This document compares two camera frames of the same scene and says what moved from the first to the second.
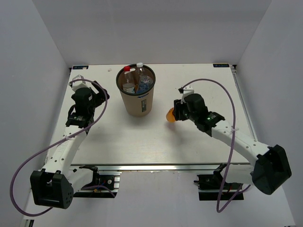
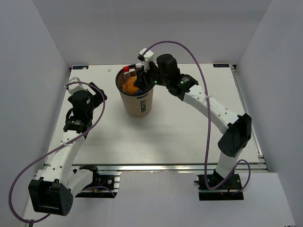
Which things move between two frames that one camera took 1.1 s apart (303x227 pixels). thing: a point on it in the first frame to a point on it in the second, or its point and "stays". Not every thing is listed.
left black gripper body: x=97 y=99 stays
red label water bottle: x=129 y=84 stays
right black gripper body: x=182 y=113 to x=155 y=76
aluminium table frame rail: x=94 y=167 stays
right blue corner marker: x=220 y=65 stays
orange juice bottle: x=170 y=116 to x=129 y=87
